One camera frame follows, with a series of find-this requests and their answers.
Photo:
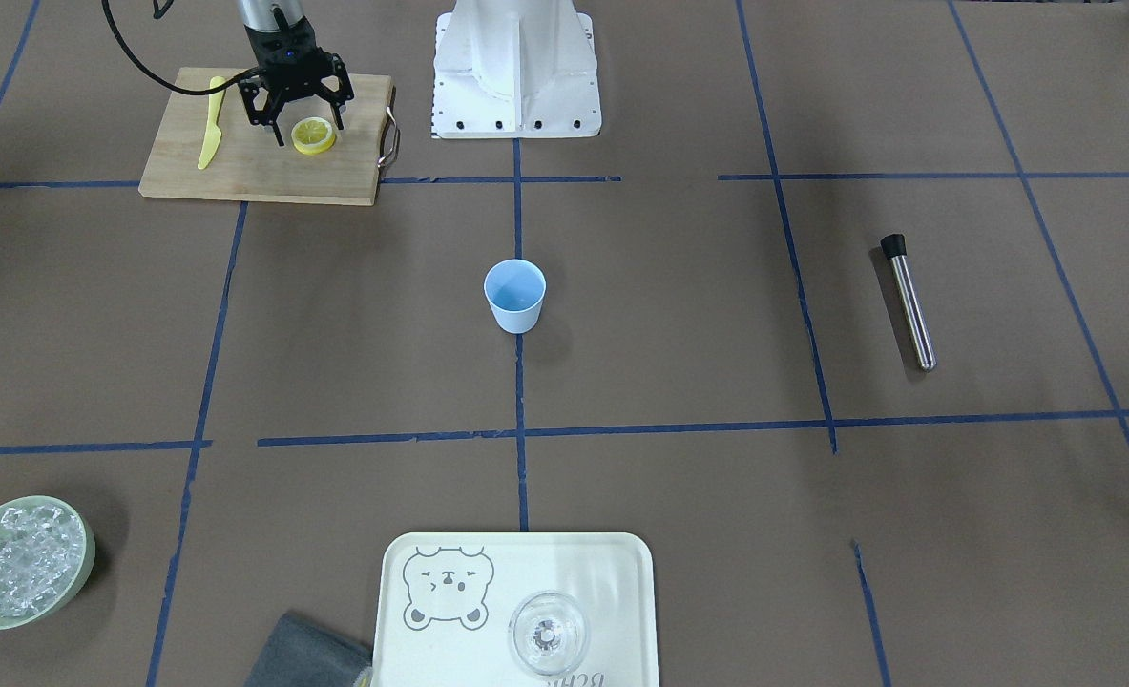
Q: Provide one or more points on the yellow plastic knife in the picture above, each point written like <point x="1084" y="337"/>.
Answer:
<point x="212" y="136"/>

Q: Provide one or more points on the clear wine glass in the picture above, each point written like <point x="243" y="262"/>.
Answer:
<point x="549" y="634"/>

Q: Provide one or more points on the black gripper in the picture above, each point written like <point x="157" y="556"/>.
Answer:
<point x="275" y="45"/>

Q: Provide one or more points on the light blue paper cup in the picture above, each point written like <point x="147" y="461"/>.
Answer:
<point x="515" y="291"/>

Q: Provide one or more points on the cream bear serving tray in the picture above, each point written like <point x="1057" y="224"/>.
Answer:
<point x="446" y="600"/>

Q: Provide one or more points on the grey folded cloth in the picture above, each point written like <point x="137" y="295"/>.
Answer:
<point x="298" y="652"/>

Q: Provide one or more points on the green bowl of ice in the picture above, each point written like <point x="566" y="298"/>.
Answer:
<point x="47" y="552"/>

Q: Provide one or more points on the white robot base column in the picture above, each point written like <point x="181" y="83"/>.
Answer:
<point x="515" y="69"/>

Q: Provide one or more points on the steel muddler black tip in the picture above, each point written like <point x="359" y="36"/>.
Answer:
<point x="894" y="249"/>

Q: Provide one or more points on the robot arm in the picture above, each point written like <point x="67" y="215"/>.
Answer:
<point x="269" y="15"/>

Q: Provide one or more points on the yellow lemon slice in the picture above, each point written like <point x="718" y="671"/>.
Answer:
<point x="313" y="135"/>

